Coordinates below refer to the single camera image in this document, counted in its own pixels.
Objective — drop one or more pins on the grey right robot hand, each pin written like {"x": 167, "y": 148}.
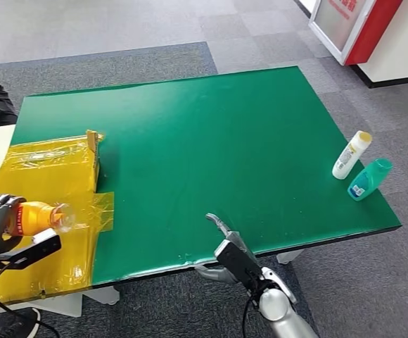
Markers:
{"x": 235, "y": 242}

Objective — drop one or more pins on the orange bottle with clear cap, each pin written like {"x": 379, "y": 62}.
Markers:
{"x": 37, "y": 218}

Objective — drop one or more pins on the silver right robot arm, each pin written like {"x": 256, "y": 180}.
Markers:
{"x": 281, "y": 312}

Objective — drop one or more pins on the white bottle with yellow cap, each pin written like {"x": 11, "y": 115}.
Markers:
{"x": 350, "y": 155}

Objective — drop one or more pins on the teal translucent bottle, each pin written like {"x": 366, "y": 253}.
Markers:
{"x": 369, "y": 179}

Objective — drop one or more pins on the white table foot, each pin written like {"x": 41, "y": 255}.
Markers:
{"x": 98, "y": 296}
{"x": 290, "y": 255}

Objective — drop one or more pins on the yellow taped cardboard box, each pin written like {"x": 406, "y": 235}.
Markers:
{"x": 49, "y": 172}

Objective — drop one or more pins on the green table mat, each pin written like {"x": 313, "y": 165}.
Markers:
{"x": 207, "y": 149}

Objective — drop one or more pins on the red and white cabinet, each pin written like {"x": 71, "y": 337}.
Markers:
{"x": 362, "y": 32}

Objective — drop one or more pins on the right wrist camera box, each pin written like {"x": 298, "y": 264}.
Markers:
{"x": 239, "y": 263}

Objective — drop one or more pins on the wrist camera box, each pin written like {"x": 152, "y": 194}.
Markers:
{"x": 32, "y": 249}
{"x": 239, "y": 263}

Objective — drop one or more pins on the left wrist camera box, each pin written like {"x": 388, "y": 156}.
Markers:
{"x": 32, "y": 249}

